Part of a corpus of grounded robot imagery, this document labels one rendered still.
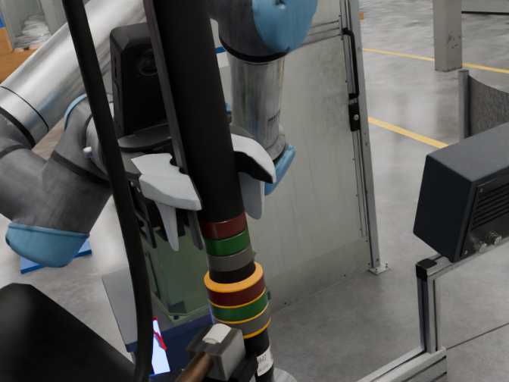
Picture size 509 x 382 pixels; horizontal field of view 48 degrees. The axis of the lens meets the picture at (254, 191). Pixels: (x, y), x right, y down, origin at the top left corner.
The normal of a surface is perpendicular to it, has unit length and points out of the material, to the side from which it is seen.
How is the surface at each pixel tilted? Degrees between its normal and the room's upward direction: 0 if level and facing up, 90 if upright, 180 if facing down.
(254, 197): 94
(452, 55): 90
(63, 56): 60
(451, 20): 90
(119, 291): 0
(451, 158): 15
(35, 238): 71
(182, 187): 42
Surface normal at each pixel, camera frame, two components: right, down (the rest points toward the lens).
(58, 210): 0.16, 0.07
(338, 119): 0.48, 0.26
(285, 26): 0.84, 0.40
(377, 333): -0.15, -0.92
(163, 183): -0.47, -0.42
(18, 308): 0.44, -0.81
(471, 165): -0.03, -0.82
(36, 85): 0.36, -0.23
